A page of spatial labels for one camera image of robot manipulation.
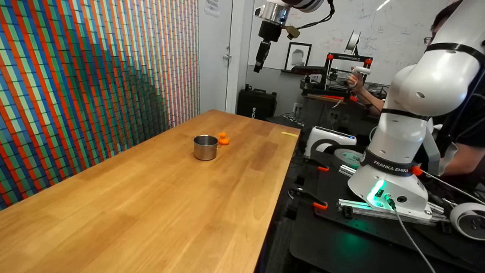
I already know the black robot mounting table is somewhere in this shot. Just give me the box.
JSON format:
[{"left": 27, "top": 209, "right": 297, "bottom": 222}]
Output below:
[{"left": 262, "top": 149, "right": 485, "bottom": 273}]

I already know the orange black clamp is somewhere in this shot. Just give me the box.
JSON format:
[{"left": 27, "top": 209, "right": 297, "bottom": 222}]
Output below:
[
  {"left": 305, "top": 158, "right": 332, "bottom": 177},
  {"left": 289, "top": 187, "right": 330, "bottom": 215}
]

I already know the white box device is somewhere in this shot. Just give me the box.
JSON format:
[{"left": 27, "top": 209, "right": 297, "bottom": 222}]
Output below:
[{"left": 303, "top": 125, "right": 359, "bottom": 162}]

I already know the white object in person's hand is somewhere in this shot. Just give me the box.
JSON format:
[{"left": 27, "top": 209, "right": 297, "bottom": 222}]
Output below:
[{"left": 350, "top": 66, "right": 373, "bottom": 80}]

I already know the white round wheel part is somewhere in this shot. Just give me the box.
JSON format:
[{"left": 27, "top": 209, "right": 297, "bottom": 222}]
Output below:
[{"left": 448, "top": 202, "right": 485, "bottom": 243}]

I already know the black robot wrist cable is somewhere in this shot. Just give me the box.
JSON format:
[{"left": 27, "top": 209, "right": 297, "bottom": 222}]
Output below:
[{"left": 295, "top": 0, "right": 336, "bottom": 31}]

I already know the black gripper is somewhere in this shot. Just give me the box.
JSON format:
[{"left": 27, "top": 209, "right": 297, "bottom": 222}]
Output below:
[{"left": 253, "top": 20, "right": 285, "bottom": 75}]

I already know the small steel pot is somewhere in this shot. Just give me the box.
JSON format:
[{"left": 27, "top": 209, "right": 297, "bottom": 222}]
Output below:
[{"left": 192, "top": 134, "right": 220, "bottom": 163}]

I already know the small wrist camera box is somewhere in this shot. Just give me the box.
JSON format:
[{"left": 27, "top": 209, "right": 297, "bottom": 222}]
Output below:
[{"left": 285, "top": 25, "right": 301, "bottom": 42}]

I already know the white cable at robot base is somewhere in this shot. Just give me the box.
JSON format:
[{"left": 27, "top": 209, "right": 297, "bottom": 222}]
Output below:
[{"left": 386, "top": 198, "right": 438, "bottom": 273}]

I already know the grey filament spool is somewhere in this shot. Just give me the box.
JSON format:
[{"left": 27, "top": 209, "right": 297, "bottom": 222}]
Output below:
[{"left": 345, "top": 31, "right": 362, "bottom": 54}]

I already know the black orange 3D printer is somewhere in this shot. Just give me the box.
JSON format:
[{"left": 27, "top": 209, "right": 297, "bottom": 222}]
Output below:
[{"left": 300, "top": 51, "right": 376, "bottom": 99}]

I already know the black carrying case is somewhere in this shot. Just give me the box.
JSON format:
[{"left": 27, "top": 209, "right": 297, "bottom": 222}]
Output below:
[{"left": 235, "top": 84, "right": 279, "bottom": 122}]

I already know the person's bare hand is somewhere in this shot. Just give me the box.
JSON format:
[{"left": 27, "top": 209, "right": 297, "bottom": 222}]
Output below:
[{"left": 347, "top": 74, "right": 370, "bottom": 98}]

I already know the framed portrait picture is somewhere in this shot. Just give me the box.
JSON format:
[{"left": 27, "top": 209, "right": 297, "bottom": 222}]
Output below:
[{"left": 283, "top": 42, "right": 314, "bottom": 74}]

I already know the white door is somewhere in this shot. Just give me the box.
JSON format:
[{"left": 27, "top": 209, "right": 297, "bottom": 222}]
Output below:
[{"left": 198, "top": 0, "right": 239, "bottom": 116}]

